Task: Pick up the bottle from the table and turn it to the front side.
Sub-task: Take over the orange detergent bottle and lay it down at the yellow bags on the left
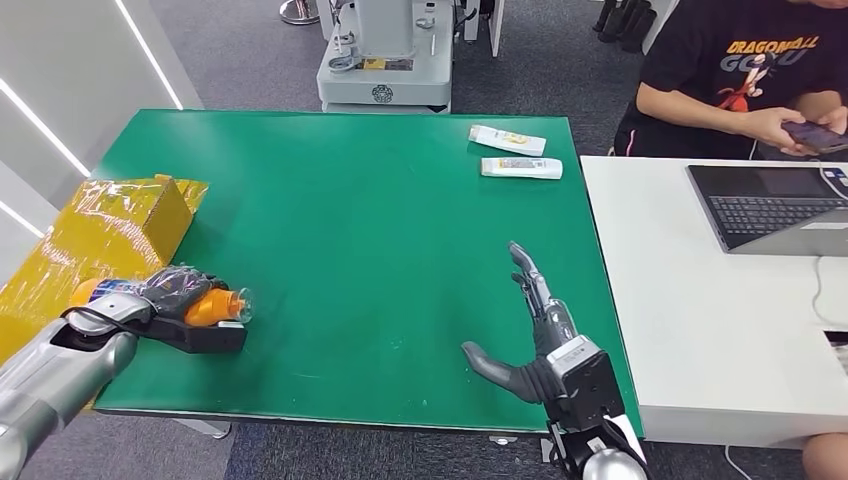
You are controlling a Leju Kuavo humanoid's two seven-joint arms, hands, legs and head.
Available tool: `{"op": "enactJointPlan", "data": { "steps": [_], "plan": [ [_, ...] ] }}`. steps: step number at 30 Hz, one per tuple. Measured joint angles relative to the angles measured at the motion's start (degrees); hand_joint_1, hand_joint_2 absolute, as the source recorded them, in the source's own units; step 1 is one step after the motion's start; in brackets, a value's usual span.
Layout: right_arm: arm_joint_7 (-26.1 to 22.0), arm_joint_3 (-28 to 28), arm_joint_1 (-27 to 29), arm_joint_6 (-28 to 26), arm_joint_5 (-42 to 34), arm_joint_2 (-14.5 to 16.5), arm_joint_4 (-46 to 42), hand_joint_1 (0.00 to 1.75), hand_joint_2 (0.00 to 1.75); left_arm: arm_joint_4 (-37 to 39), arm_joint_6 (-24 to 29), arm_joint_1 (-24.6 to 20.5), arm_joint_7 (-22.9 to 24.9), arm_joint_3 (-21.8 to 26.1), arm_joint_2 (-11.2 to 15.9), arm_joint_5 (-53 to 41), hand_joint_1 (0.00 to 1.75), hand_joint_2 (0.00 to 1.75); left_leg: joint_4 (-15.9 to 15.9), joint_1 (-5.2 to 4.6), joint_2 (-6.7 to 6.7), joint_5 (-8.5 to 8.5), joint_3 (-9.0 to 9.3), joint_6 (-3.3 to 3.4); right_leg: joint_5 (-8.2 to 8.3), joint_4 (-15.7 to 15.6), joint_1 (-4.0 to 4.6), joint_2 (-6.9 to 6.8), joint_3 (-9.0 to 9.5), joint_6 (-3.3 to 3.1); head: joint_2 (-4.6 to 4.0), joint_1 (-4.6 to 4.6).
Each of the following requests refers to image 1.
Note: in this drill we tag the person's right hand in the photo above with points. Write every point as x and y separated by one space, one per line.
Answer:
772 127

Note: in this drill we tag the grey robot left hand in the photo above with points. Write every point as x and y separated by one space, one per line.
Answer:
175 288

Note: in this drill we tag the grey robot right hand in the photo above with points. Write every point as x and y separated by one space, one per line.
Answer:
510 378

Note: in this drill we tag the person's left hand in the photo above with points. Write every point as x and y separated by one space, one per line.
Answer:
840 119

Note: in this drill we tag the dark smartphone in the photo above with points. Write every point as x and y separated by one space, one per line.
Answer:
821 137

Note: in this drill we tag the orange plastic bottle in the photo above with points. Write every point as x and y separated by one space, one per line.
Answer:
212 306

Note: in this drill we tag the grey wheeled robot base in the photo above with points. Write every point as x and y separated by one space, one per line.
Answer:
384 78

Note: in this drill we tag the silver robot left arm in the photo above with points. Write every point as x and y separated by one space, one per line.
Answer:
53 378

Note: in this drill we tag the person's right forearm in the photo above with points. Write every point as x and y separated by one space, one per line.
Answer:
689 112

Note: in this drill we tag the person's left forearm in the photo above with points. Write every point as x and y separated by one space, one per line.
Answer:
818 102

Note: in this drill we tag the dark grey laptop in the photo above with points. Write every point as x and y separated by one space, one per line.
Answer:
762 208

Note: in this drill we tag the yellow taped cardboard box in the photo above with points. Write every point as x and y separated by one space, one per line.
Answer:
112 225

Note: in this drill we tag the person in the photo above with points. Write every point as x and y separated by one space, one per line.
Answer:
709 60

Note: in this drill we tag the white table foot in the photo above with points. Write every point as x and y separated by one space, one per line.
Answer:
205 428

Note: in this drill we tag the white cabinet panel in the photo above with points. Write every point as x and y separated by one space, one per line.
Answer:
662 23

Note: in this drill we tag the black chair legs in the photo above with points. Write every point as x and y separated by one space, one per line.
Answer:
623 23

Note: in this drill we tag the white desk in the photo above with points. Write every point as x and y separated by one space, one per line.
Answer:
696 298

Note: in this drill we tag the green table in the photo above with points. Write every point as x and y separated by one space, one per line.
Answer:
364 252

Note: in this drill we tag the white tube grey print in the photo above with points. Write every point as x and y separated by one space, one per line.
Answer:
522 168

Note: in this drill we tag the dark flat item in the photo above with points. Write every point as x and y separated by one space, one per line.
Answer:
838 351

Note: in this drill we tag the white tube yellow print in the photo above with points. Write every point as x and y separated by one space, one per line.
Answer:
507 140

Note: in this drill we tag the white furniture panel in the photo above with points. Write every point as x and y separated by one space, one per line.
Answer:
493 26

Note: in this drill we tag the chrome round stand base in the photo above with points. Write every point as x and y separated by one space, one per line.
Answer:
298 12

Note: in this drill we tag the person's bare knee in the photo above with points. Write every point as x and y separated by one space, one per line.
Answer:
828 460

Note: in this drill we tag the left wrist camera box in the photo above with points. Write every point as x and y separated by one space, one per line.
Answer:
205 338

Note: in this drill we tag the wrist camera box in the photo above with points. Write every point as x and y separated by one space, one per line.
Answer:
205 338
586 384

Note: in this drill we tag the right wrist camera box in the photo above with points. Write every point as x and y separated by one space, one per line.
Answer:
586 384

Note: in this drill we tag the white wall light strip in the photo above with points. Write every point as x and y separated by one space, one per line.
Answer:
20 220
43 129
149 56

